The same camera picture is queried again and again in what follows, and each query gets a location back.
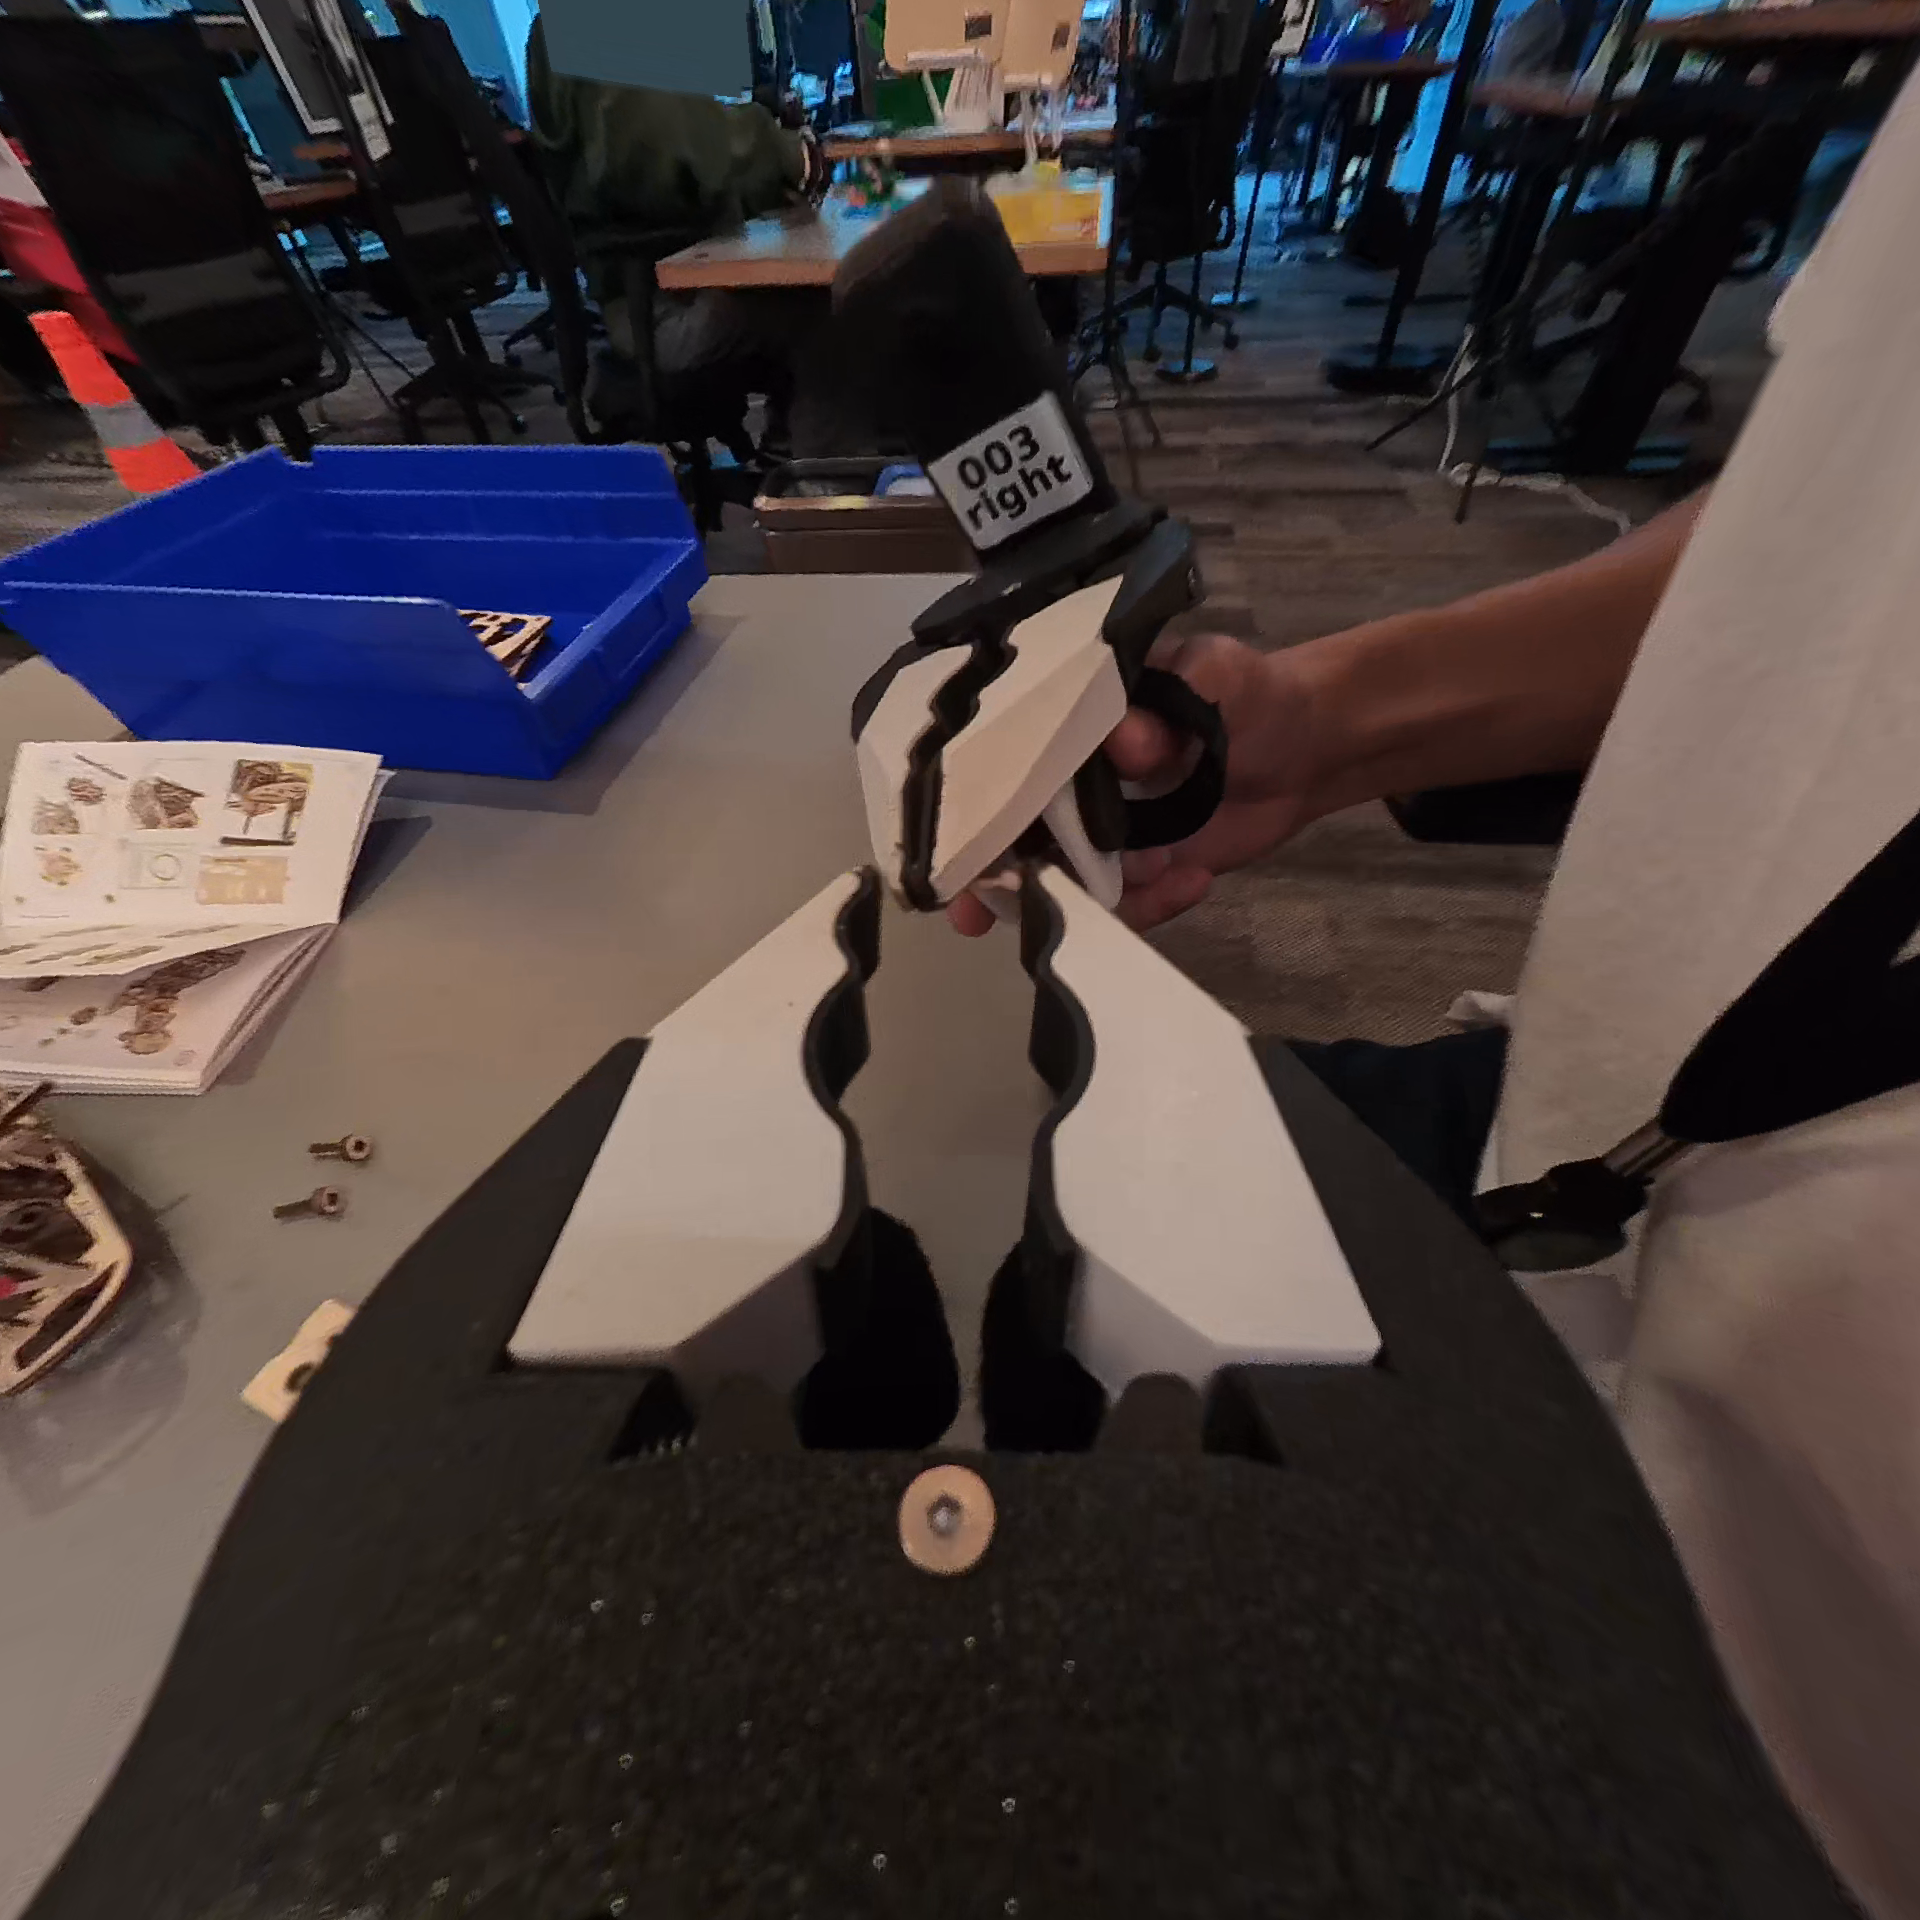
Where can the slim black office chair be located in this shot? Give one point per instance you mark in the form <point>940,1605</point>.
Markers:
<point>449,223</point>

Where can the wooden table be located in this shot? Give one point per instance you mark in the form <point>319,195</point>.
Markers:
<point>750,248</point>

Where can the black swivel chair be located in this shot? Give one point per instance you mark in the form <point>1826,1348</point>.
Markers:
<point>1185,149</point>

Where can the wooden pin with round head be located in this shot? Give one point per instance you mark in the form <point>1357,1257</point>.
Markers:
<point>342,1150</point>
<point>312,1200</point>

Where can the person's dark jeans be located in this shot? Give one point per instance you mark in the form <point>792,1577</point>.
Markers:
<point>1409,1109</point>

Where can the person's white shirt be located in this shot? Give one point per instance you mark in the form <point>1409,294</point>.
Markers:
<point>1769,749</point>

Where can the large black office chair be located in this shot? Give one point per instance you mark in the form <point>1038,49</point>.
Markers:
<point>180,300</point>

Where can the yellow box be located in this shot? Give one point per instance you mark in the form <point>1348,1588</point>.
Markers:
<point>1051,217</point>

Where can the beige panel stand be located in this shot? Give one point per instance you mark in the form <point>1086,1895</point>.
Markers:
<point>960,37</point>

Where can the wooden puzzle piece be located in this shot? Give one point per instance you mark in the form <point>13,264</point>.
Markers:
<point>510,639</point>

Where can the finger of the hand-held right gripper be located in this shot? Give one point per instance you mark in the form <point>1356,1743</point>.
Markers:
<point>1037,719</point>
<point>889,749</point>

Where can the grey desk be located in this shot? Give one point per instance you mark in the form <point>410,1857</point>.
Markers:
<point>526,974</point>

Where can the assembly instruction booklet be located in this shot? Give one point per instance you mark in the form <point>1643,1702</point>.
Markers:
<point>167,838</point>

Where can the person's right hand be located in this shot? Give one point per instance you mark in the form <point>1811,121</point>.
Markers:
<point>1275,749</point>

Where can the blue plastic bin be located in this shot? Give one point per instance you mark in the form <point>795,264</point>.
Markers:
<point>299,629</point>

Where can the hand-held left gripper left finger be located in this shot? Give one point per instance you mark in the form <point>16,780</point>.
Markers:
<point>706,1170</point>

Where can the wooden crate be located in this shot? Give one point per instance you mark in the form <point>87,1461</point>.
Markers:
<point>838,530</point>

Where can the wooden model frame with red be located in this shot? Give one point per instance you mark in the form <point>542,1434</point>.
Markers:
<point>77,1319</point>

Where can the square wooden plate with holes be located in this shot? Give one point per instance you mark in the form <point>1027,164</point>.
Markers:
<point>293,1364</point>

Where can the orange traffic cone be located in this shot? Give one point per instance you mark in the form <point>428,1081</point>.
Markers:
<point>113,420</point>

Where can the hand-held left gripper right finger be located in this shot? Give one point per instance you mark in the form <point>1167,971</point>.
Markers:
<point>1199,1197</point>

